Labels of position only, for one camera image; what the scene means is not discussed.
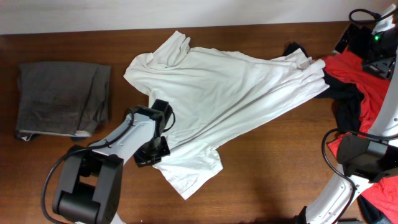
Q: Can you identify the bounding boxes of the white t-shirt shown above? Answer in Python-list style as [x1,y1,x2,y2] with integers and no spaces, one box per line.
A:
[124,32,328,199]

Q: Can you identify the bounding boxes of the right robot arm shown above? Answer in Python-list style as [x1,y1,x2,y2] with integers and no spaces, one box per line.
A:
[293,27,397,223]

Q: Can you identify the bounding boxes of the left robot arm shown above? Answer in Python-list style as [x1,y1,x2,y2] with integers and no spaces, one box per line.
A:
[52,100,175,224]

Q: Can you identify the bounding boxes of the red t-shirt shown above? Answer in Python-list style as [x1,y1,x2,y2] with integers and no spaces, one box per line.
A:
[323,50,397,224]

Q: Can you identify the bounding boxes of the black garment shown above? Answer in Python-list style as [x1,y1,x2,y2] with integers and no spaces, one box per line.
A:
[281,42,365,131]

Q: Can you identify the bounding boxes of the folded grey trousers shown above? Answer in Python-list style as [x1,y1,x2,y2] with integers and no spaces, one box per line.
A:
[15,62,111,141]

